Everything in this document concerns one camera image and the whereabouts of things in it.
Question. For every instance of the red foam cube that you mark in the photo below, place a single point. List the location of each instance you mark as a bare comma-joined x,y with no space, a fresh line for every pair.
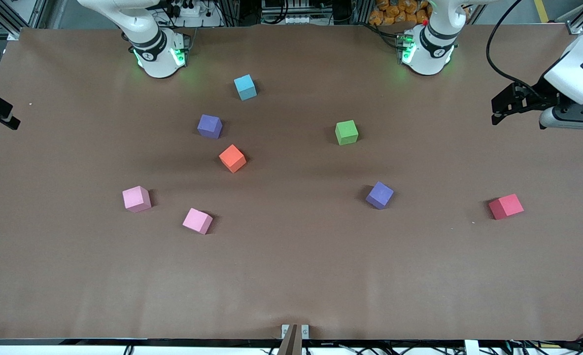
506,206

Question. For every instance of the metal bracket with brown post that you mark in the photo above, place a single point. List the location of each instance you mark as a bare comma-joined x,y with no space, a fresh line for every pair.
291,340

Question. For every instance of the orange foam cube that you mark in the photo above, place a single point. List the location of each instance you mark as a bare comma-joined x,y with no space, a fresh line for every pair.
232,158

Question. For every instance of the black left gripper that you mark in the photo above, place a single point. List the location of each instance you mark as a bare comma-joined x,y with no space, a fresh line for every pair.
539,94

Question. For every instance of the orange netted fruit bag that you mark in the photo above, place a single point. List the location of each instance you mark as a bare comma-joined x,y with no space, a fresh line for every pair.
394,12

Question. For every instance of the green foam cube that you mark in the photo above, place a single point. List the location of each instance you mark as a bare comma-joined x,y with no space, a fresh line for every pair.
346,132

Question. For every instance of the white power strip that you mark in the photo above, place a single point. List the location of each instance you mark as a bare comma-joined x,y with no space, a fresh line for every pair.
188,9

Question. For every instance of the white electronics box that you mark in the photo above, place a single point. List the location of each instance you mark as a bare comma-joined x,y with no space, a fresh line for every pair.
291,19

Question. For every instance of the brown table mat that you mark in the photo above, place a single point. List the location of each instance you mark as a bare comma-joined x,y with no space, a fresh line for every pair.
291,271

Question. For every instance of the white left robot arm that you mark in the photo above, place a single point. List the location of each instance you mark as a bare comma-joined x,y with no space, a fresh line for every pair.
431,49

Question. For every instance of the purple foam cube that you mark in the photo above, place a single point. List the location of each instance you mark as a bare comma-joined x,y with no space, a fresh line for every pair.
209,126
379,195

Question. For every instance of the pink foam cube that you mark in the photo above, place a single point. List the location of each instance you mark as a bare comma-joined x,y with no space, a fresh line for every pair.
136,199
197,221

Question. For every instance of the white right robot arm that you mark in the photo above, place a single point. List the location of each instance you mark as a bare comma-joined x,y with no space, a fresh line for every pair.
158,54

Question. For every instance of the cyan foam cube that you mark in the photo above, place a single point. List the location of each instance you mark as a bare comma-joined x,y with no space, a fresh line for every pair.
245,87

